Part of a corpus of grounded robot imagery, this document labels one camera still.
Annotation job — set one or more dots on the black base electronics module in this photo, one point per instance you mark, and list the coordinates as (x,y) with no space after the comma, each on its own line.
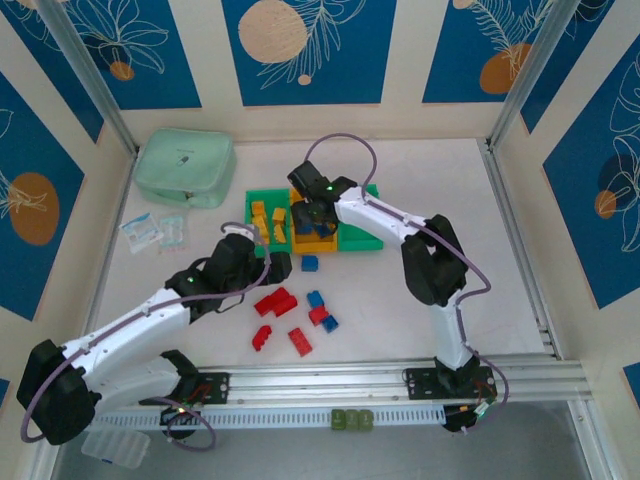
(460,420)
(175,422)

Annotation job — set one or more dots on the aluminium frame post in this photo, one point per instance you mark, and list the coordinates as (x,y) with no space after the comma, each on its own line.
(535,70)
(90,75)
(590,440)

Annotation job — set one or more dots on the mint green zip pouch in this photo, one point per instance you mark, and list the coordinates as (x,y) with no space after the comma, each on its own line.
(180,160)

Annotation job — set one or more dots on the clear plastic organizer box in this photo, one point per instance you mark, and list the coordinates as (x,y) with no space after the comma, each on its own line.
(117,447)

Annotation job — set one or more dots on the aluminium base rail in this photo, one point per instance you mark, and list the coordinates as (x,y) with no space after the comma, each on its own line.
(320,380)

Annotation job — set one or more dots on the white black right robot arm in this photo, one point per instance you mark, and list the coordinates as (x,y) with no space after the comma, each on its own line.
(380,215)

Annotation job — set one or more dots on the green plastic container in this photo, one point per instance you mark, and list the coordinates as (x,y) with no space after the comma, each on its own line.
(360,241)
(270,197)

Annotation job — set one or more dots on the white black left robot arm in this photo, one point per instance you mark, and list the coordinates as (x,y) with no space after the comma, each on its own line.
(125,330)

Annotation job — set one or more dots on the red stepped lego brick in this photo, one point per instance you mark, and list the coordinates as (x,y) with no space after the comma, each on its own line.
(261,337)

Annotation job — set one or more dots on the aluminium side rail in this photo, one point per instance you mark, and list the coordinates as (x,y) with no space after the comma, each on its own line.
(107,255)
(520,250)

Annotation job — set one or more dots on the blue floral wall panel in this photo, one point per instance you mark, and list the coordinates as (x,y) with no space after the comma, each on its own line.
(585,200)
(340,65)
(460,50)
(150,75)
(30,200)
(565,75)
(50,75)

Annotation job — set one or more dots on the blue lego brick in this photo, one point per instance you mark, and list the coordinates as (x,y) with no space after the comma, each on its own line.
(309,263)
(323,230)
(330,323)
(315,299)
(305,230)

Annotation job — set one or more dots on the yellow plastic container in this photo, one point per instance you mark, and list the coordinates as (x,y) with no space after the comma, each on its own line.
(312,246)

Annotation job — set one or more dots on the yellow lego brick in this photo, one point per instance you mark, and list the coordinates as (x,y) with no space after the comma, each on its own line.
(258,220)
(263,235)
(257,207)
(279,216)
(279,235)

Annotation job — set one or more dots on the blue white paper packet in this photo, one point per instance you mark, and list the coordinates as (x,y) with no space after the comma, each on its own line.
(141,232)

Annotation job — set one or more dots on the green square button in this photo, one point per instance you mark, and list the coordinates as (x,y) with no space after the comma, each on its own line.
(366,419)
(338,419)
(352,419)

